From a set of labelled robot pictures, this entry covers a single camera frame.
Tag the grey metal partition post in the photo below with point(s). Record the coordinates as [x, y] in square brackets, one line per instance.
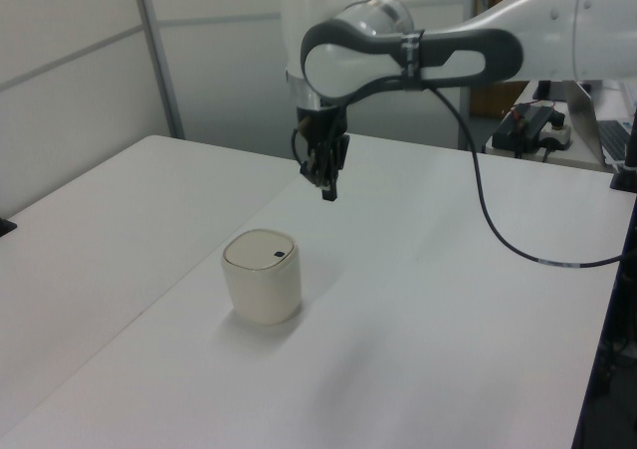
[466, 120]

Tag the silver laptop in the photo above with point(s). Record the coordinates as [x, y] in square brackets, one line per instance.
[592, 120]

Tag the black table clamp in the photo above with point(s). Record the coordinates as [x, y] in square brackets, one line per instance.
[6, 226]

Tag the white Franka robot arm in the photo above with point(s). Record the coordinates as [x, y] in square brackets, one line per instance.
[348, 61]

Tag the white background desk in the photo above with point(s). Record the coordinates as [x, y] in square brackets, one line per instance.
[572, 157]

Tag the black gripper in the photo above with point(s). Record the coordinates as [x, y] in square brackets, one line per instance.
[326, 123]

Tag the black power supply box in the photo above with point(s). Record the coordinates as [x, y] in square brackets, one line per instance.
[517, 125]

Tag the small cream trash can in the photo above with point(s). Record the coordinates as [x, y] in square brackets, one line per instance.
[264, 299]

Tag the cream trash can lid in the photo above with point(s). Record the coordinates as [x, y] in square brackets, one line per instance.
[254, 250]

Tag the black monitor pole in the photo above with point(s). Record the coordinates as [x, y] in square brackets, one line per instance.
[628, 165]

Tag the brown cardboard box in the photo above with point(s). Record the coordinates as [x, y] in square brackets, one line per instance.
[497, 98]

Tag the black stand frame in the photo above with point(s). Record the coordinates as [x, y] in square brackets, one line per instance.
[609, 349]

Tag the white emergency stop button box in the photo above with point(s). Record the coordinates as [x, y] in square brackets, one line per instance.
[558, 133]

